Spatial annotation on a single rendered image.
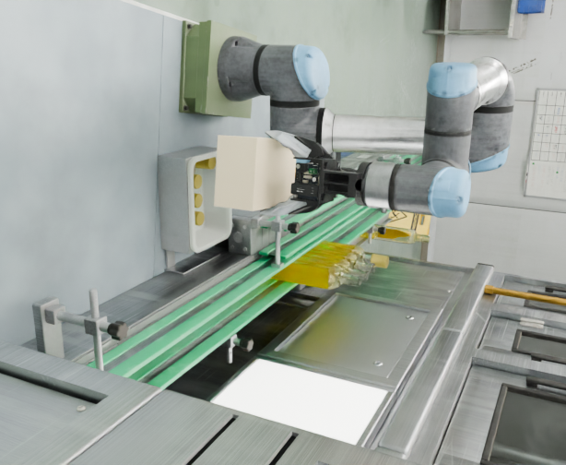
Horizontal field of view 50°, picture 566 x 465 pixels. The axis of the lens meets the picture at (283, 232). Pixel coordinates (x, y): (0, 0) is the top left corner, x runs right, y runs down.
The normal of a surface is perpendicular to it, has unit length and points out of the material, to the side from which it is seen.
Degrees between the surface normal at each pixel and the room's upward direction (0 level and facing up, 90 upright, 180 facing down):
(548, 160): 90
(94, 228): 0
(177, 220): 90
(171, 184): 90
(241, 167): 90
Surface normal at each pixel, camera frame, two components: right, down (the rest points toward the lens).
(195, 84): -0.44, 0.11
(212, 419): 0.01, -0.96
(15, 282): 0.90, 0.14
